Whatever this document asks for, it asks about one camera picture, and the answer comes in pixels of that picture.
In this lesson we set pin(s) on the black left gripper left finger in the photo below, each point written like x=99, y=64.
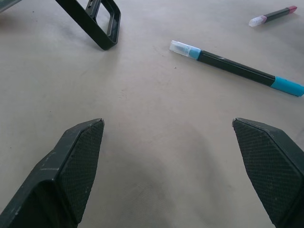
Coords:
x=59, y=173

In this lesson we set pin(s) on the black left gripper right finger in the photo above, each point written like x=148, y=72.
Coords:
x=268, y=164

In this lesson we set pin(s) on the blue and black marker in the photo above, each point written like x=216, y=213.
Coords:
x=237, y=66

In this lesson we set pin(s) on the red and black marker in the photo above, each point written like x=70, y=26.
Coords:
x=273, y=15

